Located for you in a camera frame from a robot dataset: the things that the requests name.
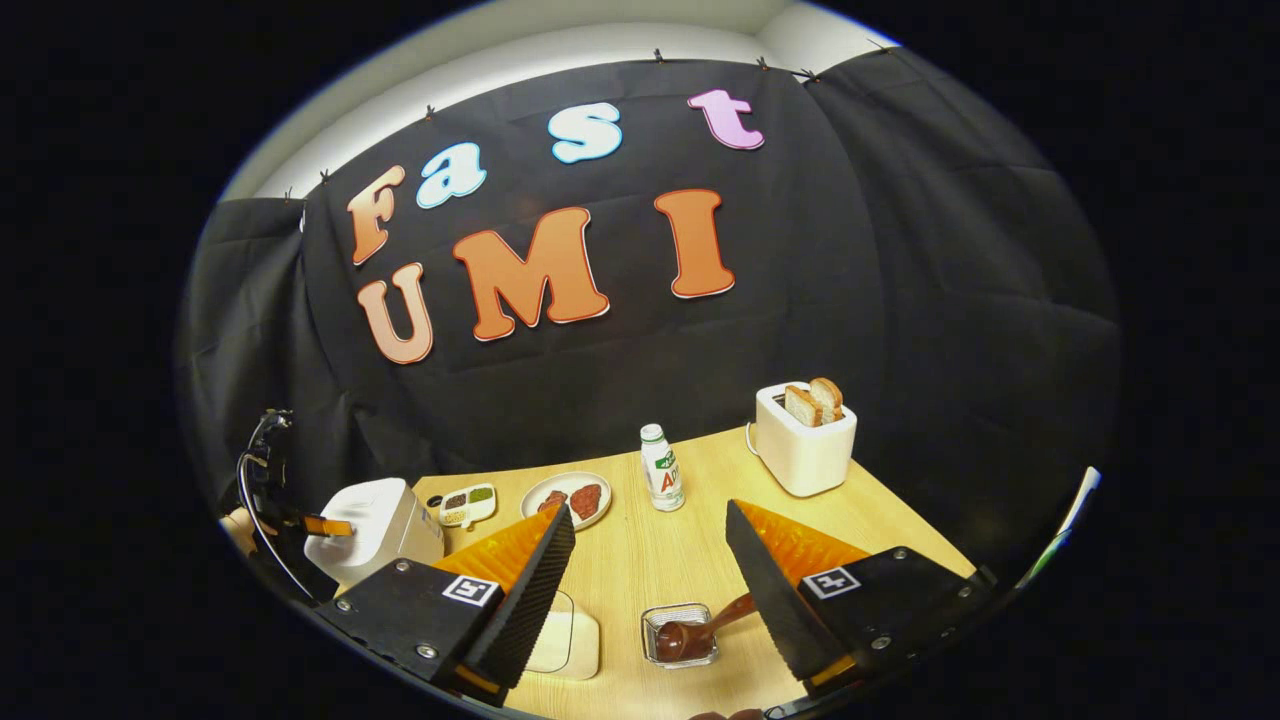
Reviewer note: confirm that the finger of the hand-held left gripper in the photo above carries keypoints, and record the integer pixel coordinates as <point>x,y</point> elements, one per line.
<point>328,526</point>

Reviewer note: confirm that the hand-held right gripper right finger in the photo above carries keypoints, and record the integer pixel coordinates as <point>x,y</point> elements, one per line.
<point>765,590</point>

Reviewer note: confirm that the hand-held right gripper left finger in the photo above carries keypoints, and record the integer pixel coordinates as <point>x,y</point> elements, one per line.
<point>530,590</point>

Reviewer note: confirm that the white rice cooker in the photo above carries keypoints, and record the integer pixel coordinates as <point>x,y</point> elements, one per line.
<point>385,525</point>

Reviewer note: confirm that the clear rice box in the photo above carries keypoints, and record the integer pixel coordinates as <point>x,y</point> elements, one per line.
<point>575,640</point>

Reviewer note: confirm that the brown wooden spoon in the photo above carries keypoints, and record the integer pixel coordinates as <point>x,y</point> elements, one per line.
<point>690,635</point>

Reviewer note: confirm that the red meat piece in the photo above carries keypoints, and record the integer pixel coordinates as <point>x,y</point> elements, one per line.
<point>586,500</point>
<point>553,500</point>

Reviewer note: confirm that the white sectioned grain tray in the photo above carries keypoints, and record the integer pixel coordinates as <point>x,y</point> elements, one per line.
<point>468,505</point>

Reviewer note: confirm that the white round plate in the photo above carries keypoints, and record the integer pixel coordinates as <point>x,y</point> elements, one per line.
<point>580,482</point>

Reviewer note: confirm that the white toaster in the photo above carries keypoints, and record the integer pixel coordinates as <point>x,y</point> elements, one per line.
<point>805,455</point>

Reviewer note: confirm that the white drink bottle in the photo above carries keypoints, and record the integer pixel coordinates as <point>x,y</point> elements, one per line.
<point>662,470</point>

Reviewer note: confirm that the toasted bread slice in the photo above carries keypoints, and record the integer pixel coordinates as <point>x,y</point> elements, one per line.
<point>828,397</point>
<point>802,406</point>

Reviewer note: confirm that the white board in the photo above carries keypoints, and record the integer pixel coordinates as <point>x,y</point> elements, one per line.
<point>1075,510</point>

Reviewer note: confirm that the black backdrop cloth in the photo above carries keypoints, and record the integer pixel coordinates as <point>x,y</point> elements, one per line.
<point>850,280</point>

